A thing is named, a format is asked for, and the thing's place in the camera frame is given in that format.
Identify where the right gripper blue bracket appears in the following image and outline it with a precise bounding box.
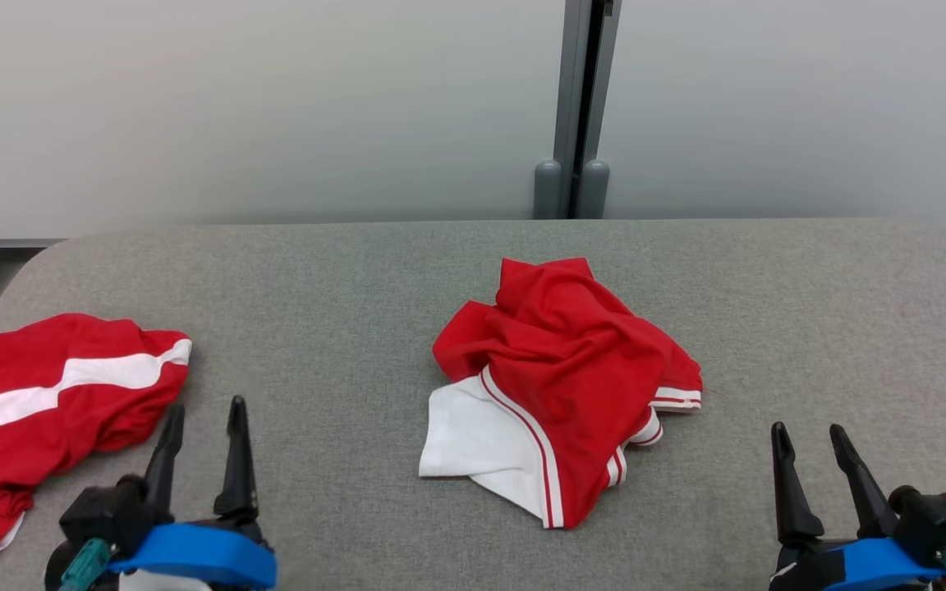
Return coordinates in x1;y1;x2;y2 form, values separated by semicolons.
769;422;946;591

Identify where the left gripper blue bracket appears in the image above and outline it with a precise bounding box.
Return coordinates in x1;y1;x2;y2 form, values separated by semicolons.
108;396;278;591

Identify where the red garment with white stripe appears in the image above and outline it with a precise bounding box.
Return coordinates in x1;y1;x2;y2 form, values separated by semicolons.
0;313;193;557

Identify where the red shirt with white sleeves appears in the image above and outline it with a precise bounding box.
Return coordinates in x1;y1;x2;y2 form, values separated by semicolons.
419;257;704;530

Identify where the teal left camera connector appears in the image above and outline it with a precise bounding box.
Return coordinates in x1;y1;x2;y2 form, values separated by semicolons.
60;539;113;591

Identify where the grey cylindrical post foot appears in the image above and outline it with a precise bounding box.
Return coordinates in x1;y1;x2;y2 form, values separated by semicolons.
578;159;610;220
533;160;563;220

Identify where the grey metal partition post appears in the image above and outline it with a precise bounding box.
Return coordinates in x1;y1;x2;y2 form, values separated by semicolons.
553;0;623;220

